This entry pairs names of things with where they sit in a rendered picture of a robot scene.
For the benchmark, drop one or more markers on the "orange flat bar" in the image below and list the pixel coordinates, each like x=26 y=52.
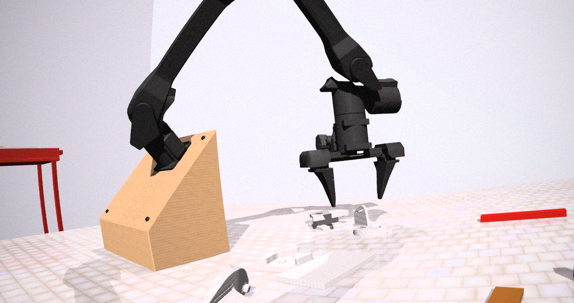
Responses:
x=506 y=295

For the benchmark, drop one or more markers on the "red long bar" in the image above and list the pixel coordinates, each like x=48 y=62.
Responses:
x=524 y=215

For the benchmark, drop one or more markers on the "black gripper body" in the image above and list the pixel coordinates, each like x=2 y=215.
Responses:
x=351 y=135

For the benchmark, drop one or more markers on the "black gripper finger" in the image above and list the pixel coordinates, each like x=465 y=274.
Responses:
x=326 y=177
x=383 y=170

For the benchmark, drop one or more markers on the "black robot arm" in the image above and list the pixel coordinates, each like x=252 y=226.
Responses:
x=155 y=95

